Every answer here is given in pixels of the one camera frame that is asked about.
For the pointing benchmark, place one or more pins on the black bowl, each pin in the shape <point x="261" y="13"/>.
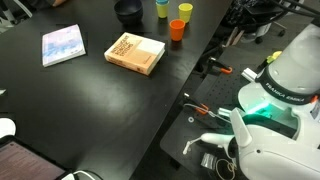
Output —
<point x="128" y="11"/>

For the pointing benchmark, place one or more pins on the person's bare hand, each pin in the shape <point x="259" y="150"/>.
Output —
<point x="60" y="2"/>

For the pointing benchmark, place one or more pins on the black orange bar clamp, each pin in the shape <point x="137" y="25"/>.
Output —
<point x="220" y="66"/>
<point x="197" y="106"/>

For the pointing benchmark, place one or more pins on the silver metal cylinder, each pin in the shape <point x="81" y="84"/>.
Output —
<point x="224" y="112"/>

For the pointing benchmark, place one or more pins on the white plate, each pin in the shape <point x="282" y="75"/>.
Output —
<point x="6" y="128"/>

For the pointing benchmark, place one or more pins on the small clear plastic bag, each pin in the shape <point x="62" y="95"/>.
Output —
<point x="208" y="160"/>

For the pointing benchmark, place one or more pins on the white and blue book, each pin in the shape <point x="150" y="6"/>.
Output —
<point x="62" y="45"/>

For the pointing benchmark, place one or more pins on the orange plastic cup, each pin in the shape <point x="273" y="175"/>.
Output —
<point x="177" y="30"/>

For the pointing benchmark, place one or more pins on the yellow plastic cup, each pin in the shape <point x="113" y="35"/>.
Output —
<point x="162" y="11"/>
<point x="185" y="12"/>

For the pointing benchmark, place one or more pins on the grey chair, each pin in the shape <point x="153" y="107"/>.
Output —
<point x="13" y="10"/>

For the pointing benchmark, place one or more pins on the open laptop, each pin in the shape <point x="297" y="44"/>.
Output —
<point x="26" y="163"/>

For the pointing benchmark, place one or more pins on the yellow-green small object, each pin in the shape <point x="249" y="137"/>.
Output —
<point x="274" y="56"/>

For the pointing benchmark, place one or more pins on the blue plastic cup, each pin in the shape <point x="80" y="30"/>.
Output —
<point x="162" y="2"/>

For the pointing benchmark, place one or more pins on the small white box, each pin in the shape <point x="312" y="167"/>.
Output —
<point x="248" y="74"/>

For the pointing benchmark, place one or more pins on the tan rubber band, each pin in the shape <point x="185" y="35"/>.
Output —
<point x="226" y="166"/>

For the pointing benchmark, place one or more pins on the small white washer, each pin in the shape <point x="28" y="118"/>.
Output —
<point x="190" y="119"/>

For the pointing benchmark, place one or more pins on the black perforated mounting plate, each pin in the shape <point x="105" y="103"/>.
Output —
<point x="216" y="90"/>

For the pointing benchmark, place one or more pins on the office chair with casters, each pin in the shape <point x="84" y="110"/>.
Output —
<point x="256" y="20"/>

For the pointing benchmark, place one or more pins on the orange robotics book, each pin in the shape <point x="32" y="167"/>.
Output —
<point x="136" y="51"/>

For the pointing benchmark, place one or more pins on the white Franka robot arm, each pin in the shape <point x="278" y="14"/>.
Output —
<point x="276" y="156"/>

